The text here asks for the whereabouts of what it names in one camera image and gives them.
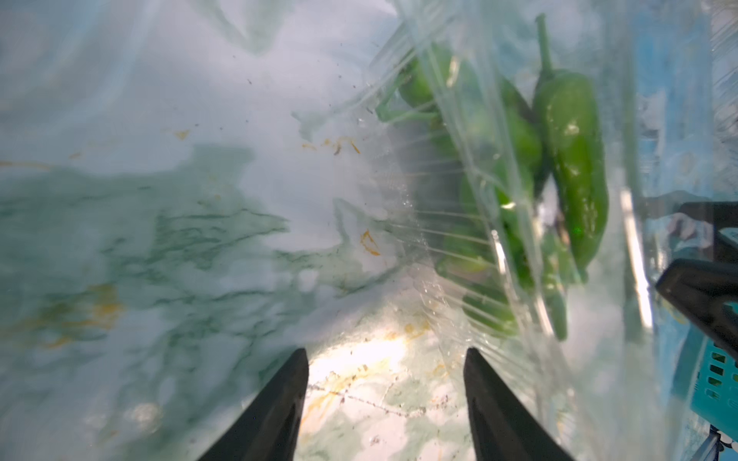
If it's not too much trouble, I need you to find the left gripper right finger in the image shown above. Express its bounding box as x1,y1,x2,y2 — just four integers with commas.
463,348,573,461

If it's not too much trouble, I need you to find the green pepper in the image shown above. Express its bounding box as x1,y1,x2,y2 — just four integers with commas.
377,42,544,290
534,13,609,272

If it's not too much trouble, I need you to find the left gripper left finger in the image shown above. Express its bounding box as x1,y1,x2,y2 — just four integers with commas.
200,348,309,460

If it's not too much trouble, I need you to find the teal plastic basket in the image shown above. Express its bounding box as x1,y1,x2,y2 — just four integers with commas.
691,341,738,442

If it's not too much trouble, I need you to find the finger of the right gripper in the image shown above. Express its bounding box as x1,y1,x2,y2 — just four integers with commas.
655,259,737,360

